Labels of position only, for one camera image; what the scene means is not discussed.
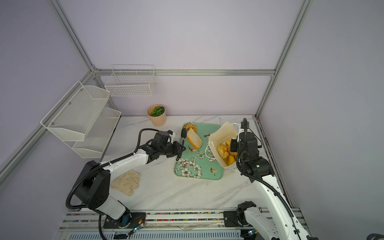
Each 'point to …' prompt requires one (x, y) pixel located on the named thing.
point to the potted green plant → (157, 114)
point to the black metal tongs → (184, 133)
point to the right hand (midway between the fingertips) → (237, 135)
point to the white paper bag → (220, 141)
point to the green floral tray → (198, 163)
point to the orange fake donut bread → (187, 126)
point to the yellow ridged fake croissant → (231, 159)
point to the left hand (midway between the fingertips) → (184, 149)
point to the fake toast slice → (194, 138)
